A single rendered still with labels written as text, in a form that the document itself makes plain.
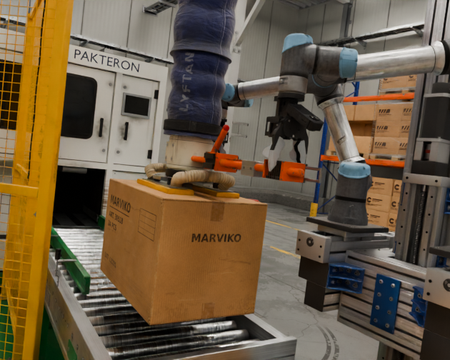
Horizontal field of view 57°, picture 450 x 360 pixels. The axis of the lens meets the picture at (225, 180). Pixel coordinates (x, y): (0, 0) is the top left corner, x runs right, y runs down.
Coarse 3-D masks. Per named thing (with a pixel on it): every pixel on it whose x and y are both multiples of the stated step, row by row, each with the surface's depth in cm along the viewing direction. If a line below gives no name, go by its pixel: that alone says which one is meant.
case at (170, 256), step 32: (128, 192) 154; (160, 192) 141; (128, 224) 151; (160, 224) 126; (192, 224) 131; (224, 224) 137; (256, 224) 144; (128, 256) 148; (160, 256) 126; (192, 256) 132; (224, 256) 139; (256, 256) 146; (128, 288) 146; (160, 288) 128; (192, 288) 134; (224, 288) 140; (256, 288) 147; (160, 320) 129; (192, 320) 135
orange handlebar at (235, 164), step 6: (192, 156) 151; (198, 156) 148; (222, 162) 132; (228, 162) 129; (234, 162) 125; (240, 162) 123; (234, 168) 126; (240, 168) 123; (258, 168) 114; (294, 168) 104; (288, 174) 104; (294, 174) 103; (300, 174) 104
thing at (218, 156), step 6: (204, 156) 139; (210, 156) 135; (216, 156) 133; (222, 156) 134; (228, 156) 135; (234, 156) 136; (204, 162) 139; (210, 162) 136; (216, 162) 133; (204, 168) 140; (210, 168) 134; (216, 168) 134; (222, 168) 135; (228, 168) 136
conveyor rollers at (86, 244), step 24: (72, 240) 284; (96, 240) 292; (96, 264) 232; (72, 288) 190; (96, 288) 196; (96, 312) 169; (120, 312) 174; (120, 336) 148; (144, 336) 151; (168, 336) 156; (192, 336) 154; (216, 336) 158; (240, 336) 163
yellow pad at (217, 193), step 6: (198, 186) 163; (204, 186) 160; (210, 186) 164; (216, 186) 158; (204, 192) 157; (210, 192) 153; (216, 192) 149; (222, 192) 150; (228, 192) 152; (234, 192) 156; (234, 198) 153
